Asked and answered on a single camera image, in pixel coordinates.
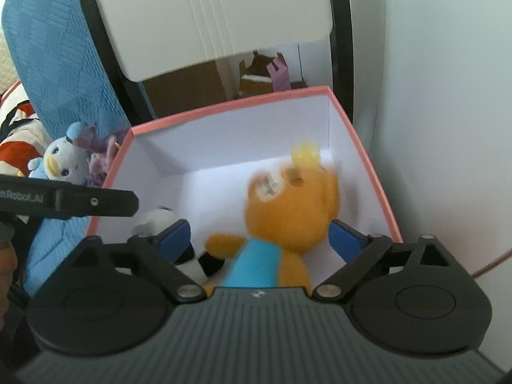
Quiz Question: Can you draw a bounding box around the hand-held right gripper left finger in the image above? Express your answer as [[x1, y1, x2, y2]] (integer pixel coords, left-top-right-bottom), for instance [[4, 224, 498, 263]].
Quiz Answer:
[[71, 220, 208, 303]]

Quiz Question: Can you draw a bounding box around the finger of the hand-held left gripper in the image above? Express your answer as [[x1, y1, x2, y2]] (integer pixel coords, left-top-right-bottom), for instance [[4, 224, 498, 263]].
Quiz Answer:
[[55, 187, 140, 219]]

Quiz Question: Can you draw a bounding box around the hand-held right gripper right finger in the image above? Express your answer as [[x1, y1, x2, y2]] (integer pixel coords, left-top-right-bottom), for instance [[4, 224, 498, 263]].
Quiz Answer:
[[312, 220, 452, 301]]

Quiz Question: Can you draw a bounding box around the black white plush toy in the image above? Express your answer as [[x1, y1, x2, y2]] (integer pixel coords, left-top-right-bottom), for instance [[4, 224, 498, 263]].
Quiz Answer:
[[134, 206, 227, 285]]

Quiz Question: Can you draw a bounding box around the purple pink plush doll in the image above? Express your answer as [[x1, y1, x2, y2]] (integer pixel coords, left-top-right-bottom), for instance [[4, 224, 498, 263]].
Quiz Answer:
[[76, 123, 121, 188]]

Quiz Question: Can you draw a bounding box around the blue white penguin plush toy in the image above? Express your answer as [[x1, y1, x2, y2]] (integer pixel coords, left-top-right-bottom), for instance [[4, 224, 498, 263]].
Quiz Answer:
[[28, 122, 91, 187]]

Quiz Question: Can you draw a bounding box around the orange bear plush toy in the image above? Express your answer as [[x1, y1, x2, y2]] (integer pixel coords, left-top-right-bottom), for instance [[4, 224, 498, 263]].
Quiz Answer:
[[205, 140, 341, 289]]

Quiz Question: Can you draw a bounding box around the pink cardboard box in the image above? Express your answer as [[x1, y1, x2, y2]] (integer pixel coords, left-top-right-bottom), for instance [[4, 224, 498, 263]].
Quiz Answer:
[[86, 86, 404, 289]]

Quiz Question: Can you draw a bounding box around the red white striped blanket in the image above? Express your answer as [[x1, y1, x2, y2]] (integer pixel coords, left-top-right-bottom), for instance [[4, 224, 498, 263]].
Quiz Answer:
[[0, 80, 53, 177]]

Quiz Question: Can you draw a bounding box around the cream quilted pillow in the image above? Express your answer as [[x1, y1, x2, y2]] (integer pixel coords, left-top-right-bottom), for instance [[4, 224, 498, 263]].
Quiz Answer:
[[0, 36, 21, 97]]

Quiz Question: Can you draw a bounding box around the blue quilted cushion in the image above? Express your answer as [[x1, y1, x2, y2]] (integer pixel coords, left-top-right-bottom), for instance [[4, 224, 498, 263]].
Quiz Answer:
[[2, 0, 133, 293]]

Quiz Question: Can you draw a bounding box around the white panel with black trim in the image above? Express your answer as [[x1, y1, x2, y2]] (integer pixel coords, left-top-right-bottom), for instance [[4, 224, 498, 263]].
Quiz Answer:
[[347, 0, 512, 281]]

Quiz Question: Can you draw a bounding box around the small purple carton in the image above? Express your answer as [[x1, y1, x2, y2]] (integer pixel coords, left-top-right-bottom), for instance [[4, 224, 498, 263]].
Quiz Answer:
[[267, 52, 293, 91]]

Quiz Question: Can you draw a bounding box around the brown cardboard box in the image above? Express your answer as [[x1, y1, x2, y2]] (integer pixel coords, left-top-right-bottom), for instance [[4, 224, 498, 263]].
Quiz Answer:
[[142, 49, 281, 121]]

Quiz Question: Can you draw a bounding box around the white chair with black frame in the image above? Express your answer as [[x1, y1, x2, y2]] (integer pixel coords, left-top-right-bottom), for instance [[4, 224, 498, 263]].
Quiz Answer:
[[71, 0, 361, 129]]

